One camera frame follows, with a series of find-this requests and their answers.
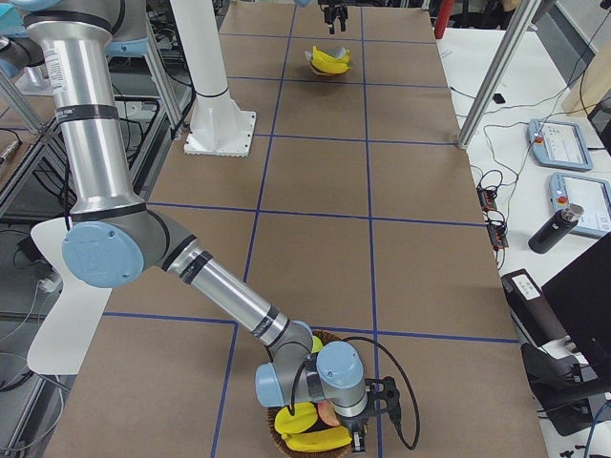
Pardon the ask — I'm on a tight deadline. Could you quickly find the red fire extinguisher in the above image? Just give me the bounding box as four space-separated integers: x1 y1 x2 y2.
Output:
433 0 454 40

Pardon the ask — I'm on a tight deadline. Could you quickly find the aluminium frame post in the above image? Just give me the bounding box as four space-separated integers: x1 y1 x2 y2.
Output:
457 0 542 150

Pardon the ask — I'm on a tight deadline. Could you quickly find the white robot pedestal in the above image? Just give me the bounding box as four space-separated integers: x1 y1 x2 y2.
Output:
171 0 257 157

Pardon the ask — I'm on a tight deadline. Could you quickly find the teach pendant near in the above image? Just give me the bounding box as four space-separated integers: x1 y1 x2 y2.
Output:
549 172 610 239

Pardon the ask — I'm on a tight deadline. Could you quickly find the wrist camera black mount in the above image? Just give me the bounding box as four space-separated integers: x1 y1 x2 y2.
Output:
363 376 402 427

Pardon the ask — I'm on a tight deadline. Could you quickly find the teach pendant far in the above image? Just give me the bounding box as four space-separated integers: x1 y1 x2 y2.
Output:
527 118 593 172

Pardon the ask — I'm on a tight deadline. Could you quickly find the white chair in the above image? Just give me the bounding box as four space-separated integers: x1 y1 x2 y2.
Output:
27 218 112 375

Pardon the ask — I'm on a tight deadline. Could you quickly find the yellow banana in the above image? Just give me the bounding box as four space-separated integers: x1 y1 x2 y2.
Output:
274 403 318 435
310 45 353 75
281 426 351 453

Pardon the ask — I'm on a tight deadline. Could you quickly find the wicker fruit basket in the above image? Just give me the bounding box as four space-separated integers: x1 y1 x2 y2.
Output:
264 328 357 457

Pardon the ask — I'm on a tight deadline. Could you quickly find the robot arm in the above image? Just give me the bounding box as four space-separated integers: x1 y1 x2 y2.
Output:
18 1 372 452

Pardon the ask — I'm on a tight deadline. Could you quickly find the green pear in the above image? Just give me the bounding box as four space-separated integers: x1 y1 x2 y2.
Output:
311 336 324 353

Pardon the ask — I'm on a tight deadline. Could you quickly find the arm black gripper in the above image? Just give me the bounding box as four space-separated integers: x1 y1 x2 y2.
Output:
339 413 369 452
318 0 348 34

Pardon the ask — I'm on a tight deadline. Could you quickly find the teach pendant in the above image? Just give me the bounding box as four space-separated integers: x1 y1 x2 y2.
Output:
527 118 593 172
549 172 610 239

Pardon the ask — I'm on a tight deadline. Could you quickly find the black monitor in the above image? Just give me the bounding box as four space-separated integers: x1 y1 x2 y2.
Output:
542 235 610 377

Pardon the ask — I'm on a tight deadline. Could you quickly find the black water bottle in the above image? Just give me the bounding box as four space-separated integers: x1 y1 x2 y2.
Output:
528 203 584 254

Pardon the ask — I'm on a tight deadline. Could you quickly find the black label printer box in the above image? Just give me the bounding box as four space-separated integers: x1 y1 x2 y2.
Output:
501 269 573 346

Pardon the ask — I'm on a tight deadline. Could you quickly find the grey square plate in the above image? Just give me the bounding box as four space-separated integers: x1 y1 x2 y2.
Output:
305 46 357 80

